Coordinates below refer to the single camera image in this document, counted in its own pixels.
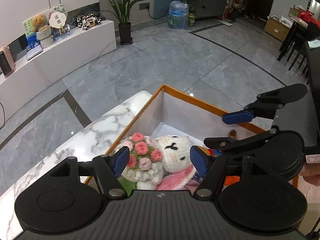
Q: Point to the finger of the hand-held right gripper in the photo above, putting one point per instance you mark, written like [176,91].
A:
[225,143]
[237,117]

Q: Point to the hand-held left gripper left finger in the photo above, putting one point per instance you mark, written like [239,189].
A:
[122,158]

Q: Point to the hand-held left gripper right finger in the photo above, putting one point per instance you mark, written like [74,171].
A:
[198,160]

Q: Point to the crochet white bunny with bouquet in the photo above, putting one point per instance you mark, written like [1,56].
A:
[175,152]

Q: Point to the orange-rimmed white box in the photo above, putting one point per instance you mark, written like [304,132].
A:
[175,110]

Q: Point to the person's right hand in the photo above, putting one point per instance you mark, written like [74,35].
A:
[312,175]

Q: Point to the black dining table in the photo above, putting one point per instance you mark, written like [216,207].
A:
[290,42]

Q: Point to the brown cardboard carton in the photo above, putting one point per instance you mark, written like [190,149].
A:
[277,28]

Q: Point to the wooden floor board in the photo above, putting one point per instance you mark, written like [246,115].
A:
[225,23]

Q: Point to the red plastic bag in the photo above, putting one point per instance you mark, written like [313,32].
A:
[308,17]

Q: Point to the white marble television console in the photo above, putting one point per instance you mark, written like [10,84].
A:
[75,52]

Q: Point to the large blue water bottle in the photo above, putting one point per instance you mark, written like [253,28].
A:
[178,16]

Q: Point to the tall leafy potted plant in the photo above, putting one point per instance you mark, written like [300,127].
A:
[125,33]

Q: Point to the clear blue display box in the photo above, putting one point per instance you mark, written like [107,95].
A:
[63,35]

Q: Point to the grey laptop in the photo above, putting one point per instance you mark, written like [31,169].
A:
[34,53]

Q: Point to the white black toy car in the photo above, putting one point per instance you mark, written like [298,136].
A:
[93,20]

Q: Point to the checkered toy car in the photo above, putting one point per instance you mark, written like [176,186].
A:
[77,22]

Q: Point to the pink space heater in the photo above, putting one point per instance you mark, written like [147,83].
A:
[7,61]

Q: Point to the white round hand fan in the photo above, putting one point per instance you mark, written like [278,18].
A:
[58,21]

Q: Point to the blue green landscape painting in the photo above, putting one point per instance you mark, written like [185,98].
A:
[28,33]

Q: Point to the brown teddy bear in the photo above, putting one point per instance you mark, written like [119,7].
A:
[40,22]

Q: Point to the painted round hand fan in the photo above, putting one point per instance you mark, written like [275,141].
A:
[57,8]

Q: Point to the dark wall socket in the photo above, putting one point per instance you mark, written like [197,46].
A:
[144,5]

